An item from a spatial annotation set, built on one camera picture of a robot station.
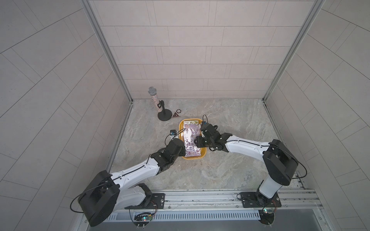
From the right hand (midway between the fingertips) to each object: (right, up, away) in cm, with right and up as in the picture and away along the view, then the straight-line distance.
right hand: (195, 141), depth 87 cm
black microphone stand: (-22, +16, +19) cm, 33 cm away
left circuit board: (-25, -30, -22) cm, 44 cm away
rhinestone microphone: (-25, +30, -7) cm, 40 cm away
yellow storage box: (+5, -5, -1) cm, 7 cm away
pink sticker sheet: (-3, +7, -1) cm, 8 cm away
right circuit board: (+35, -29, -19) cm, 49 cm away
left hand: (-6, -1, -2) cm, 7 cm away
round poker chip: (-12, +19, +21) cm, 31 cm away
